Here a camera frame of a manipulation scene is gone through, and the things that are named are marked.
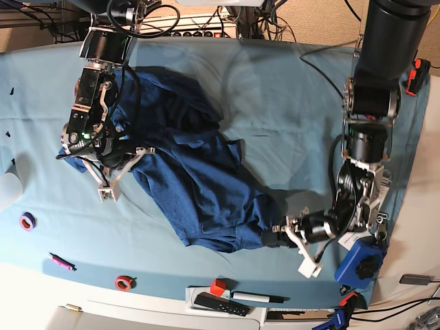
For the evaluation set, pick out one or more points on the blue t-shirt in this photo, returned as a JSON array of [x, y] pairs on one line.
[[196, 177]]

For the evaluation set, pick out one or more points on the grey adapter box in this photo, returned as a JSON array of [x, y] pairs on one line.
[[415, 279]]

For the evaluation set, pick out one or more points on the black remote control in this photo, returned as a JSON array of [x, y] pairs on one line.
[[215, 303]]

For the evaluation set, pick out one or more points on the purple tape roll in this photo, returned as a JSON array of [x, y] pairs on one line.
[[27, 221]]

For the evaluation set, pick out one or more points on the orange black clamp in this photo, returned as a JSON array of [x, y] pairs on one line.
[[417, 75]]

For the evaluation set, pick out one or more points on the pink marker pen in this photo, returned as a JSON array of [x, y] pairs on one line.
[[62, 262]]

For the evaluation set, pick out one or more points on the light blue table cloth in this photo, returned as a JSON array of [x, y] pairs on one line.
[[284, 113]]

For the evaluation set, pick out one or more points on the white translucent cup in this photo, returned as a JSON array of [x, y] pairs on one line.
[[11, 190]]

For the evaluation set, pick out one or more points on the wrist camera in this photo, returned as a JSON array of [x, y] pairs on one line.
[[111, 192], [309, 268]]

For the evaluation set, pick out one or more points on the metal keys carabiner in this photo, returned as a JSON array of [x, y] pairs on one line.
[[381, 228]]

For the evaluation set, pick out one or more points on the packaged tool blister card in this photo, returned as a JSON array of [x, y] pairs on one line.
[[384, 189]]

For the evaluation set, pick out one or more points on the white black marker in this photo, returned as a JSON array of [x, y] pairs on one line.
[[258, 298]]

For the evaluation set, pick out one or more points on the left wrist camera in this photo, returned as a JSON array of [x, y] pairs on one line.
[[309, 268]]

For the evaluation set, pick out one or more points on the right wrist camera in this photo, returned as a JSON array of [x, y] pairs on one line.
[[111, 192]]

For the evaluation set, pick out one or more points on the blue box with knob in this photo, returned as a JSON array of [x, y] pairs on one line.
[[361, 265]]

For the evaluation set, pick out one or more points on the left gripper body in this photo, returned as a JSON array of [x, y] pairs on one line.
[[315, 227]]

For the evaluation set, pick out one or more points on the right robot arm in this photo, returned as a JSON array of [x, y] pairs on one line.
[[90, 135]]

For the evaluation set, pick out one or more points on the power strip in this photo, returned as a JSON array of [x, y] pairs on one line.
[[200, 25]]

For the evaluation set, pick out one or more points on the red tape roll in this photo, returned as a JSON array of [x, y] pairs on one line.
[[125, 283]]

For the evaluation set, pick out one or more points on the white paper tag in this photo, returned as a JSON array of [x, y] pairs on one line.
[[348, 239]]

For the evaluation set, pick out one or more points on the red cube block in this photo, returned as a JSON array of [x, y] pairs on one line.
[[218, 287]]

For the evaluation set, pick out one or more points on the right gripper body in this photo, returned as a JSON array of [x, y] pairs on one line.
[[108, 169]]

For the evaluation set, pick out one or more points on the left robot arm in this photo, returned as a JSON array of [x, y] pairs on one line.
[[372, 97]]

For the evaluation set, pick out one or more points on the blue orange bottom clamp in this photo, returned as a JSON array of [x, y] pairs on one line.
[[341, 317]]

